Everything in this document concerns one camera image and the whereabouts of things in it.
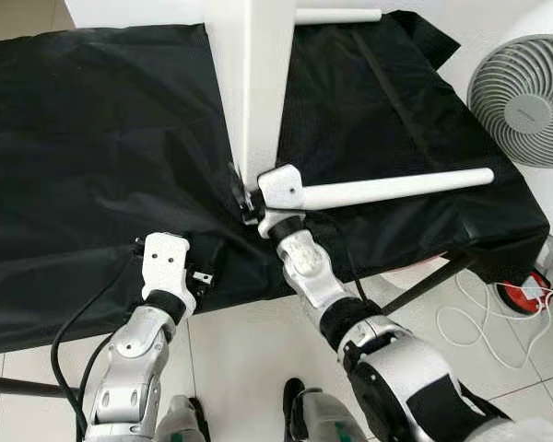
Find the black tablecloth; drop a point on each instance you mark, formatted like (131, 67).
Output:
(92, 138)

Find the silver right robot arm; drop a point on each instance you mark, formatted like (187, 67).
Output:
(350, 322)

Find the grey robot left foot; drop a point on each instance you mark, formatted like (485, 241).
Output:
(180, 419)

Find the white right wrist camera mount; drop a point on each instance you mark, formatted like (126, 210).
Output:
(281, 189)

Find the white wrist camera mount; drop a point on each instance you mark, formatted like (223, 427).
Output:
(166, 262)
(281, 189)

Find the small red object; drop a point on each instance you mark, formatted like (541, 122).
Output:
(525, 290)

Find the white plastic children table top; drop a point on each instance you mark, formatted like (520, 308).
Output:
(249, 83)

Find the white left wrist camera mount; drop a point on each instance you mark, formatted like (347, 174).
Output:
(166, 262)

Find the white electric fan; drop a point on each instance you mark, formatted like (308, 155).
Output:
(525, 101)

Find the white plastic table leg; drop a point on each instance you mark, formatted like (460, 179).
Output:
(396, 189)
(341, 16)

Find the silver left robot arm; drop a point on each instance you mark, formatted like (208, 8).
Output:
(134, 368)

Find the pink plastic stool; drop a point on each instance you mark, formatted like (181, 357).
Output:
(419, 266)

